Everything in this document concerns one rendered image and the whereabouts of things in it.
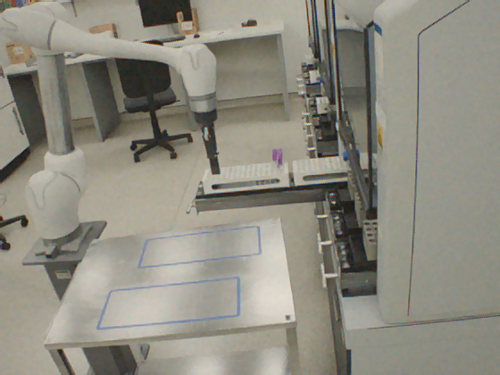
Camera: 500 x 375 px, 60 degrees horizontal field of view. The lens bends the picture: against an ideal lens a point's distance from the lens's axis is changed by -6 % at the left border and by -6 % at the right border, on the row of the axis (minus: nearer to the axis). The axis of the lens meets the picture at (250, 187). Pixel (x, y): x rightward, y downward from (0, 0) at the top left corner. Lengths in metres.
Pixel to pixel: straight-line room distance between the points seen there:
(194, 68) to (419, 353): 1.03
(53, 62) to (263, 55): 3.57
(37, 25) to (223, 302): 0.98
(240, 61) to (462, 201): 4.27
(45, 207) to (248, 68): 3.73
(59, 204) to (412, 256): 1.17
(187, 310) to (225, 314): 0.10
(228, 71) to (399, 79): 4.34
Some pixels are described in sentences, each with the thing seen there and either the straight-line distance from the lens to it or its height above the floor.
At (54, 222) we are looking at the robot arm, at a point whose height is 0.82.
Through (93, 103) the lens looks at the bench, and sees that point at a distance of 4.88.
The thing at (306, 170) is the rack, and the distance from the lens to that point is 1.56.
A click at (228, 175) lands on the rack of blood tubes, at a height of 0.86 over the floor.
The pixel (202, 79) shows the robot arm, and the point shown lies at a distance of 1.45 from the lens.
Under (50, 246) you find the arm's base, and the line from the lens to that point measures 1.74.
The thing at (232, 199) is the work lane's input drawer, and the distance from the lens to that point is 1.58.
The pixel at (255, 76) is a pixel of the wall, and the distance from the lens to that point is 5.10.
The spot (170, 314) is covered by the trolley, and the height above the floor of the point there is 0.82.
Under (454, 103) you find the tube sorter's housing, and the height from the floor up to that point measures 1.27.
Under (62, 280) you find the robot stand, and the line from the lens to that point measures 1.82.
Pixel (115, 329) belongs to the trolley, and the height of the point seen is 0.82.
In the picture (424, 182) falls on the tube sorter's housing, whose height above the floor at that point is 1.11.
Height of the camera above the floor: 1.55
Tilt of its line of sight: 27 degrees down
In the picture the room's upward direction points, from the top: 9 degrees counter-clockwise
